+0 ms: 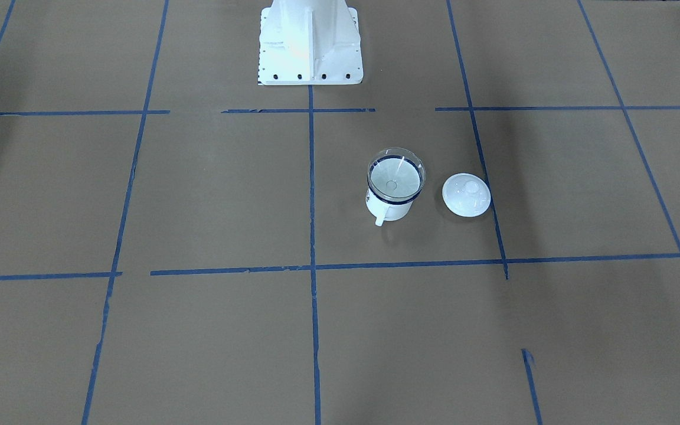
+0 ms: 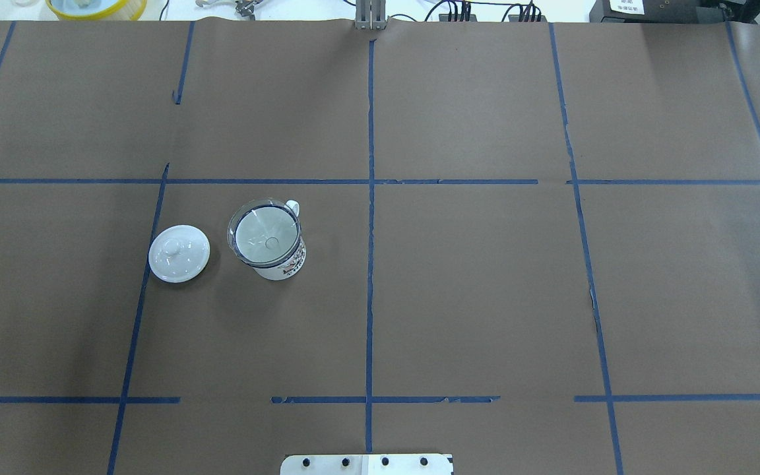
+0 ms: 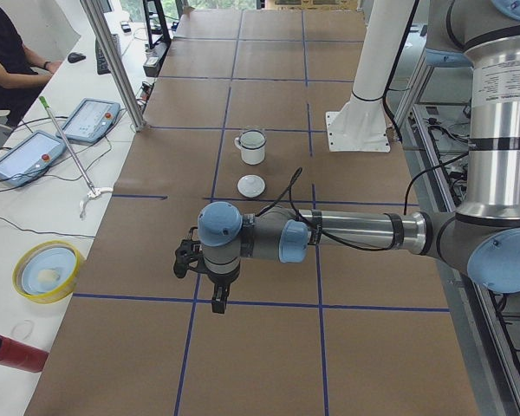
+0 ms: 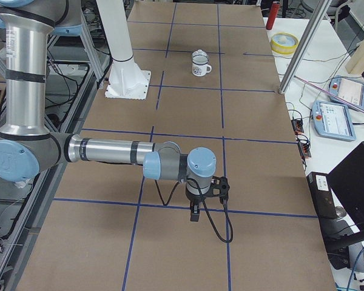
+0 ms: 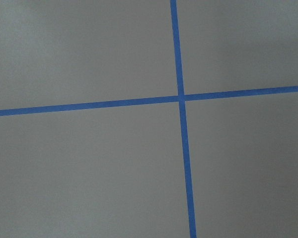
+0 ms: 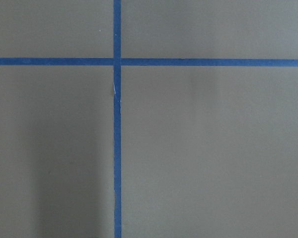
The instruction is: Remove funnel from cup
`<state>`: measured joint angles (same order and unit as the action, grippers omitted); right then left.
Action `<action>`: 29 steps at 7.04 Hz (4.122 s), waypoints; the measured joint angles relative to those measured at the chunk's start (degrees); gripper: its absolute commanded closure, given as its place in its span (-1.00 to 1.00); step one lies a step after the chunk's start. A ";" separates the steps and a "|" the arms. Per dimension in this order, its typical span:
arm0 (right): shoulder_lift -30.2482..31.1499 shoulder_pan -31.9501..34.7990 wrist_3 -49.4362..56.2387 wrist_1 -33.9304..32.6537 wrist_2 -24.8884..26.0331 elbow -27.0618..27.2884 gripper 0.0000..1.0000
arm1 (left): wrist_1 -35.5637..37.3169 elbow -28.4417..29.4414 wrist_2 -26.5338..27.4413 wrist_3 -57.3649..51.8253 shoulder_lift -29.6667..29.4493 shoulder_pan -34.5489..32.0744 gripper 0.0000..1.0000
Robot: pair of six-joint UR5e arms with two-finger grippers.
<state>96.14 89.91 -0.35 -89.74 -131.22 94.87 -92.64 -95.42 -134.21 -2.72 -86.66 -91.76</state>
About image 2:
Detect white ceramic lid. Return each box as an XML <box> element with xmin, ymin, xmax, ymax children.
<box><xmin>148</xmin><ymin>224</ymin><xmax>211</xmax><ymax>284</ymax></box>

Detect white enamel mug blue rim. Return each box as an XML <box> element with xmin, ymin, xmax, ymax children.
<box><xmin>237</xmin><ymin>200</ymin><xmax>307</xmax><ymax>281</ymax></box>

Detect black power strip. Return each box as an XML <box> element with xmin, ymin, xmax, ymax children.
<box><xmin>428</xmin><ymin>1</ymin><xmax>476</xmax><ymax>23</ymax></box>
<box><xmin>501</xmin><ymin>2</ymin><xmax>547</xmax><ymax>23</ymax></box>

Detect metal tool on table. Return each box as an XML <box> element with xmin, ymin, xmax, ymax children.
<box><xmin>194</xmin><ymin>1</ymin><xmax>263</xmax><ymax>20</ymax></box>

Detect black box with label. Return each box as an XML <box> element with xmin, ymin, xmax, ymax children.
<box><xmin>588</xmin><ymin>0</ymin><xmax>700</xmax><ymax>24</ymax></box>

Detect yellow rimmed bowl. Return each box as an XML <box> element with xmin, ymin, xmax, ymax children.
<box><xmin>45</xmin><ymin>0</ymin><xmax>148</xmax><ymax>21</ymax></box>

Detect grey aluminium post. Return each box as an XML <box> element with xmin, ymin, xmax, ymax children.
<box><xmin>353</xmin><ymin>0</ymin><xmax>388</xmax><ymax>30</ymax></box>

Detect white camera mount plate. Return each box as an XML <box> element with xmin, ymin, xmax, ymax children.
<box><xmin>280</xmin><ymin>453</ymin><xmax>455</xmax><ymax>474</ymax></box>

